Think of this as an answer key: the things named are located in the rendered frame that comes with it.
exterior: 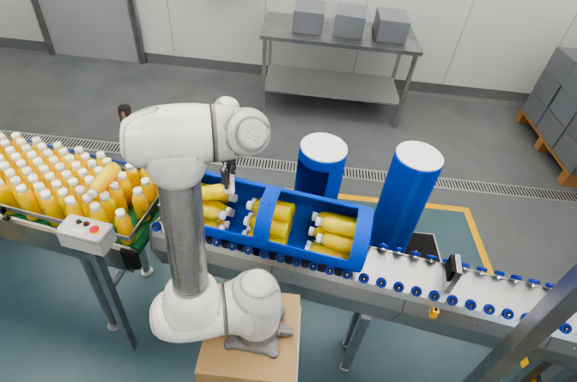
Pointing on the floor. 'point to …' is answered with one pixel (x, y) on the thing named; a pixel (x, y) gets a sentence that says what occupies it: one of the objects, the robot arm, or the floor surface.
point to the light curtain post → (530, 330)
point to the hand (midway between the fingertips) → (228, 184)
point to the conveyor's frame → (45, 239)
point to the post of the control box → (112, 299)
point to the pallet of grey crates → (555, 112)
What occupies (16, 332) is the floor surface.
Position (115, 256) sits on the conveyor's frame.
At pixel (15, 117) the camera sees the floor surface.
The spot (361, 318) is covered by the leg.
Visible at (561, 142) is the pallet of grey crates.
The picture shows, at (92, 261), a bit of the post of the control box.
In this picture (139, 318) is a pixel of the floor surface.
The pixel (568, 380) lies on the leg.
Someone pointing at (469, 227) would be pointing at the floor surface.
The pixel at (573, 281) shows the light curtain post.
